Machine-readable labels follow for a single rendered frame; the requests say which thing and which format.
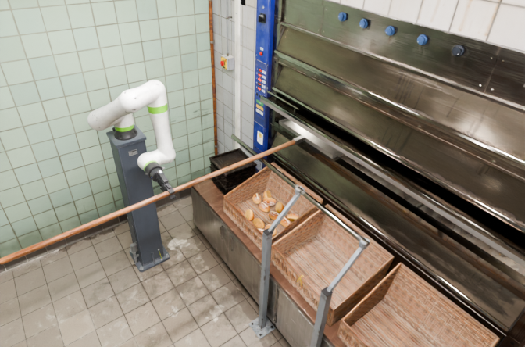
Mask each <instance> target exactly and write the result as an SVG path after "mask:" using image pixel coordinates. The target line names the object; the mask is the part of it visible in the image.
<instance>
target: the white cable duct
mask: <svg viewBox="0 0 525 347"><path fill-rule="evenodd" d="M234 15H235V136H237V137H238V138H240V0H234ZM236 148H240V145H239V144H238V143H237V142H235V149H236Z"/></svg>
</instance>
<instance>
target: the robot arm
mask: <svg viewBox="0 0 525 347"><path fill-rule="evenodd" d="M145 106H147V107H148V114H149V116H150V119H151V122H152V126H153V129H154V132H155V139H156V144H157V150H155V151H152V152H146V153H143V154H141V155H140V156H139V157H138V160H137V164H138V165H139V167H140V168H141V169H143V171H144V172H146V174H145V175H148V177H149V178H150V179H152V180H153V181H155V182H158V184H159V185H160V186H161V187H160V189H161V190H162V191H163V192H165V191H168V192H169V193H170V194H173V193H174V192H175V191H174V190H173V188H172V187H171V186H170V183H169V182H168V181H169V180H168V179H167V178H166V176H165V174H164V173H163V169H165V167H161V165H163V164H167V163H171V162H173V161H174V159H175V157H176V153H175V150H174V147H173V143H172V138H171V134H170V124H169V109H168V105H167V98H166V89H165V87H164V85H163V84H162V83H161V82H160V81H158V80H150V81H148V82H147V83H145V84H143V85H141V86H139V87H136V88H132V89H128V90H126V91H124V92H122V93H121V95H120V96H119V97H118V98H116V99H115V100H114V101H112V102H110V103H109V104H108V105H106V106H103V107H101V108H99V109H96V110H94V111H92V112H91V113H90V114H89V115H88V118H87V121H88V124H89V126H90V127H91V128H93V129H94V130H97V131H103V130H105V129H107V128H109V127H111V126H114V127H113V128H112V130H113V131H114V132H115V133H114V137H115V139H117V140H121V141H126V140H130V139H132V138H135V137H136V136H137V135H138V131H137V130H136V129H135V128H134V117H133V113H135V112H137V111H138V110H140V109H142V108H143V107H145Z"/></svg>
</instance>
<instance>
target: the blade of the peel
mask: <svg viewBox="0 0 525 347"><path fill-rule="evenodd" d="M279 124H280V125H281V126H282V127H284V128H286V129H287V130H289V131H290V132H292V133H293V134H295V135H297V136H298V137H299V136H302V135H303V136H305V141H306V142H308V143H309V144H310V145H312V146H313V147H315V148H317V149H318V150H320V151H321V152H322V153H324V154H326V155H327V156H329V157H330V158H332V159H333V158H335V157H337V156H340V155H342V154H343V153H342V152H339V151H338V150H337V149H335V148H334V147H332V146H330V145H328V144H327V143H326V142H324V141H322V140H321V139H319V138H318V137H316V136H315V135H313V134H311V133H309V132H308V131H307V130H305V129H303V128H302V127H300V126H299V125H297V124H296V123H294V122H292V121H290V120H289V119H284V120H279Z"/></svg>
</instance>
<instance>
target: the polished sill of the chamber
mask: <svg viewBox="0 0 525 347"><path fill-rule="evenodd" d="M274 126H275V127H277V128H278V129H280V130H281V131H283V132H284V133H285V134H287V135H289V136H290V137H292V138H297V137H298V136H297V135H295V134H293V133H292V132H290V131H289V130H287V129H286V128H284V127H282V126H281V125H280V124H279V120H278V121H275V124H274ZM300 144H302V145H304V146H305V147H306V148H308V149H309V150H311V151H312V152H314V153H316V154H317V155H318V156H320V157H321V158H323V159H325V160H326V161H327V162H328V163H330V164H331V165H333V166H335V167H336V168H338V169H339V170H340V171H342V172H343V173H345V174H347V175H348V176H350V177H351V178H352V179H354V180H355V181H357V182H359V183H360V184H361V185H362V186H364V187H365V188H367V189H369V190H370V191H372V192H373V193H374V194H376V195H378V196H379V197H381V198H382V199H383V200H385V201H386V202H388V203H390V204H391V205H393V206H394V207H395V208H396V209H398V210H400V211H401V212H403V213H404V214H405V215H407V216H409V217H410V218H412V219H413V220H415V221H416V222H417V223H419V224H421V225H422V226H424V227H425V228H426V229H427V230H429V231H431V232H432V233H434V234H436V235H437V236H438V237H439V238H441V239H443V240H444V241H446V242H447V243H449V244H450V245H452V246H453V247H455V248H456V249H458V250H459V251H460V252H462V253H463V254H465V255H466V256H468V257H470V258H471V259H472V260H474V261H475V262H477V263H479V264H480V265H481V266H483V267H484V268H486V269H487V270H489V271H490V272H492V273H493V274H494V275H496V276H497V277H499V278H501V279H502V280H503V281H505V282H506V283H508V284H510V285H511V286H513V287H514V288H515V289H517V290H518V291H520V292H521V293H523V294H524V295H525V277H524V276H523V275H522V274H520V273H518V272H517V271H515V270H514V269H513V268H511V267H509V266H507V265H506V264H504V263H503V262H502V261H500V260H498V259H496V258H495V257H493V256H492V255H491V254H489V253H487V252H485V251H484V250H483V249H481V248H480V247H478V246H476V245H475V244H474V243H472V242H471V241H469V240H467V239H466V238H464V237H463V236H461V235H460V234H458V233H456V232H455V231H453V230H452V229H450V228H449V227H447V226H445V225H444V224H442V223H441V222H439V221H438V220H436V219H434V218H433V217H432V216H430V215H428V214H427V213H425V212H424V211H423V210H421V209H419V208H417V207H416V206H414V205H413V204H412V203H410V202H408V201H406V200H405V199H404V198H402V197H401V196H399V195H397V194H395V193H394V192H393V191H391V190H390V189H388V188H386V187H385V186H383V185H382V184H380V183H379V182H377V181H375V180H374V179H373V178H371V177H369V176H368V175H366V174H365V173H363V172H362V171H360V170H358V169H357V168H355V167H354V166H352V165H351V164H349V163H347V162H346V161H344V160H343V159H341V158H340V157H338V156H337V157H335V158H333V159H332V158H330V157H329V156H327V155H326V154H324V153H322V152H321V151H320V150H318V149H317V148H315V147H313V146H312V145H310V144H309V143H308V142H306V141H304V142H301V143H300Z"/></svg>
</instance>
